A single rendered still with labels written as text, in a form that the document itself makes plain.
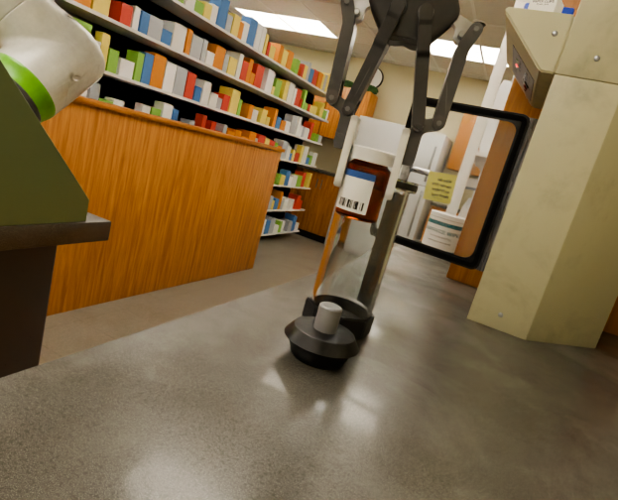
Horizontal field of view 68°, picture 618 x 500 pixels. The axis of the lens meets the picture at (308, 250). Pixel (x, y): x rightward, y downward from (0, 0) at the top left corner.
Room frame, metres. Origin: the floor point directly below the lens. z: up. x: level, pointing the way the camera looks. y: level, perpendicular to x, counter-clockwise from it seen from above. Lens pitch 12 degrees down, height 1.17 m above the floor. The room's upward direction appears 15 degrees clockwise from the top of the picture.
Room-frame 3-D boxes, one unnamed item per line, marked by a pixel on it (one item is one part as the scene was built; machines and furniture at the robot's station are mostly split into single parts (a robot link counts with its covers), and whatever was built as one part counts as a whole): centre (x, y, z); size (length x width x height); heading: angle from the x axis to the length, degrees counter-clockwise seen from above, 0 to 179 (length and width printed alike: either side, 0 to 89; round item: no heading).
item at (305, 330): (0.51, -0.04, 0.97); 0.09 x 0.09 x 0.07
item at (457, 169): (1.24, -0.30, 1.19); 0.30 x 0.01 x 0.40; 61
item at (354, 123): (0.47, -0.01, 1.18); 0.03 x 0.01 x 0.07; 173
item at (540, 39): (1.04, -0.34, 1.46); 0.32 x 0.11 x 0.10; 158
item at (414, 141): (0.46, -0.08, 1.21); 0.03 x 0.01 x 0.05; 83
